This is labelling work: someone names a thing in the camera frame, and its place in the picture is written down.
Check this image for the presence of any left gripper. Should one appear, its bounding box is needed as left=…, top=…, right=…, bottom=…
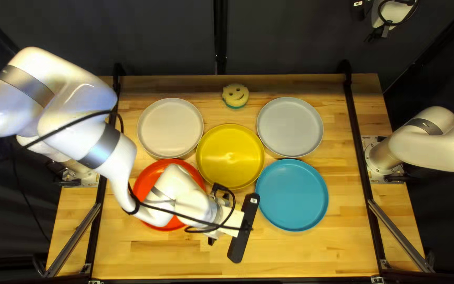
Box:
left=205, top=203, right=246, bottom=246

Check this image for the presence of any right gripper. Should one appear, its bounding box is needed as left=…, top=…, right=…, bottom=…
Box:
left=371, top=0, right=415, bottom=29

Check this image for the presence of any orange round plate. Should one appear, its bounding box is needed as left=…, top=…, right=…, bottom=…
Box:
left=132, top=159, right=208, bottom=232

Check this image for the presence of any yellow round plate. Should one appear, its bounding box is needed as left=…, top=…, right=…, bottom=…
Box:
left=195, top=123, right=266, bottom=190

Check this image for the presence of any teal round plate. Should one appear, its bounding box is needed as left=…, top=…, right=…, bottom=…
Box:
left=255, top=159, right=329, bottom=232

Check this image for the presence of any grey round plate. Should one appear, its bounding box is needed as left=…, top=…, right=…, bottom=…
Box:
left=256, top=97, right=324, bottom=158
left=137, top=98, right=204, bottom=159

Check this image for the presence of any yellow smiling face sponge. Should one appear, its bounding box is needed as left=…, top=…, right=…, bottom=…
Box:
left=222, top=83, right=250, bottom=109

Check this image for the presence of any black cable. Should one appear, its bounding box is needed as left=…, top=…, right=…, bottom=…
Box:
left=377, top=0, right=421, bottom=27
left=22, top=110, right=253, bottom=234

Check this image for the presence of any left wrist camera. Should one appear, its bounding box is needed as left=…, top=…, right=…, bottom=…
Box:
left=227, top=192, right=261, bottom=264

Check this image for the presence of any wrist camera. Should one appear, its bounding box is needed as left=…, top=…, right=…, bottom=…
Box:
left=351, top=0, right=369, bottom=20
left=227, top=192, right=261, bottom=264

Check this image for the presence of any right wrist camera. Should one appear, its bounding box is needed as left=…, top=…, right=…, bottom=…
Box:
left=351, top=0, right=369, bottom=20

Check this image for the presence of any black frame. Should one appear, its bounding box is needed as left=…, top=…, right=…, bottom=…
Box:
left=34, top=0, right=454, bottom=284

